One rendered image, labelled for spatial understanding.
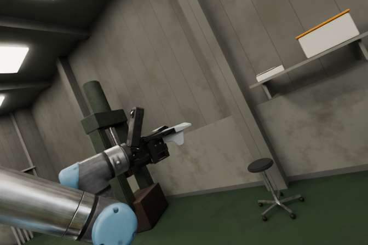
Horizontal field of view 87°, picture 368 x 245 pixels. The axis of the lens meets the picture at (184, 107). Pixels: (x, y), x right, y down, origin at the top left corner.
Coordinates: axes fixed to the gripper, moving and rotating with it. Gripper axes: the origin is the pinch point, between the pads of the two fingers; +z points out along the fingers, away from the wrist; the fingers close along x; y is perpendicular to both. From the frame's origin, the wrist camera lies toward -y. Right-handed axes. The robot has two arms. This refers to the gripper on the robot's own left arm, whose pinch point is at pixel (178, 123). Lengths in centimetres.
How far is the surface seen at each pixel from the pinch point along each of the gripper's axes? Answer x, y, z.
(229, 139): -199, 93, 205
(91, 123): -347, -19, 27
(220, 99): -193, 21, 213
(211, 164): -249, 138, 184
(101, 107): -367, -44, 57
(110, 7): -371, -257, 158
